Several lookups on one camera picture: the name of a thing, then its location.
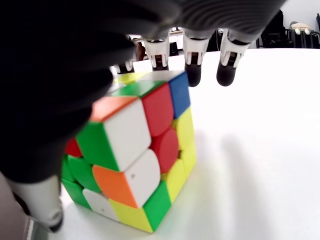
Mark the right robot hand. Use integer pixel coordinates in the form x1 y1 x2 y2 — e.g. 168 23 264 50
0 0 288 233

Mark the multicoloured Rubik's cube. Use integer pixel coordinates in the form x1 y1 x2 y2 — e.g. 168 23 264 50
60 69 198 234

